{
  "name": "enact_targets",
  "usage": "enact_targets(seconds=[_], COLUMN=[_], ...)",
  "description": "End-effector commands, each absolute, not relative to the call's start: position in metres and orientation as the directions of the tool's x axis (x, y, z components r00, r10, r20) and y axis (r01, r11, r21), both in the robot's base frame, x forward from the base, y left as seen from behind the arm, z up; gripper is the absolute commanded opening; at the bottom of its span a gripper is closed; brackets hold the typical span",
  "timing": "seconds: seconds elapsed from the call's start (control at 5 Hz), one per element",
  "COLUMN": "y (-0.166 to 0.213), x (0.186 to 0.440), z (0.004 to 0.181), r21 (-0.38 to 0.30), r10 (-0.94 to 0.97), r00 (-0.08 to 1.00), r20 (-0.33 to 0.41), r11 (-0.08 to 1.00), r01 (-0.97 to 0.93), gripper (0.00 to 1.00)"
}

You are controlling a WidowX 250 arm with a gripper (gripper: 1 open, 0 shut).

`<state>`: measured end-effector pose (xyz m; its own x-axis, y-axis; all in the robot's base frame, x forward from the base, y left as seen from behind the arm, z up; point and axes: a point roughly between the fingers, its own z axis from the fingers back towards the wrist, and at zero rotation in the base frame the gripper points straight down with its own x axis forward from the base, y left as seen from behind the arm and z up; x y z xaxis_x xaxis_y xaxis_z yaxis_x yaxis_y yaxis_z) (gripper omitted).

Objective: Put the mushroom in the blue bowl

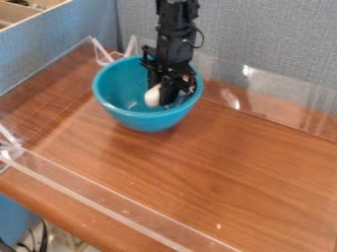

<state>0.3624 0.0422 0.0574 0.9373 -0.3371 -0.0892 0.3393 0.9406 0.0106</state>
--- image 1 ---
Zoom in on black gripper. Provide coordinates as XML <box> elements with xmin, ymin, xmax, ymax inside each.
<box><xmin>141</xmin><ymin>31</ymin><xmax>197</xmax><ymax>106</ymax></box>

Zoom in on white brown toy mushroom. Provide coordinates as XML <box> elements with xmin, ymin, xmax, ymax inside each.
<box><xmin>144</xmin><ymin>74</ymin><xmax>197</xmax><ymax>109</ymax></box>

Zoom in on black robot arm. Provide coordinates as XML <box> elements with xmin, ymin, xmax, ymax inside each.
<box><xmin>141</xmin><ymin>0</ymin><xmax>203</xmax><ymax>107</ymax></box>

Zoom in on blue plastic bowl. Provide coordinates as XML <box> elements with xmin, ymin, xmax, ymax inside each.
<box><xmin>93</xmin><ymin>55</ymin><xmax>205</xmax><ymax>133</ymax></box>

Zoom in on clear acrylic barrier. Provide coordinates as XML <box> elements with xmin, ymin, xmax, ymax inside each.
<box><xmin>0</xmin><ymin>41</ymin><xmax>337</xmax><ymax>252</ymax></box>

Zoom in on wooden shelf box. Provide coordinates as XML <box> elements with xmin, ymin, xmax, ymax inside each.
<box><xmin>0</xmin><ymin>0</ymin><xmax>74</xmax><ymax>32</ymax></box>

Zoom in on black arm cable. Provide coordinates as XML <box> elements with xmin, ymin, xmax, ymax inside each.
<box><xmin>188</xmin><ymin>21</ymin><xmax>207</xmax><ymax>49</ymax></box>

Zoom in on black floor cables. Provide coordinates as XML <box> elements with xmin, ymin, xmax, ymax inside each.
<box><xmin>0</xmin><ymin>219</ymin><xmax>50</xmax><ymax>252</ymax></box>

